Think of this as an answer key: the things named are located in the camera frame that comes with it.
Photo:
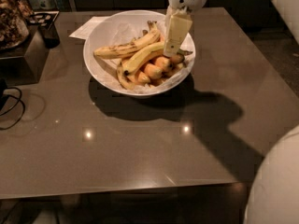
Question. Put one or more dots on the glass jar with snacks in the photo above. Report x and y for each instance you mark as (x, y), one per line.
(13, 28)

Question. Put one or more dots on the dark cup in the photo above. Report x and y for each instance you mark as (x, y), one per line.
(49, 36)

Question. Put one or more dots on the white ceramic bowl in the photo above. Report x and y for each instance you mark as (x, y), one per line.
(102, 47)

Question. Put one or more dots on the yellow banana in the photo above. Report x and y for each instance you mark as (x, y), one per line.
(143, 56)

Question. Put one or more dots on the white paper sheet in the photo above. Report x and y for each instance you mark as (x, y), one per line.
(85, 30)

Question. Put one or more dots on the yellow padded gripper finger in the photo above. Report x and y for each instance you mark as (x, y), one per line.
(178, 23)

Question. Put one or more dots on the dark box stand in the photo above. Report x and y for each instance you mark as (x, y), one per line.
(24, 64)

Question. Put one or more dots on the spotted brown banana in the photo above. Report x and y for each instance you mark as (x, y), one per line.
(127, 49)

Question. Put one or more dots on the small banana bunch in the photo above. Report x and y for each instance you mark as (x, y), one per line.
(153, 73)

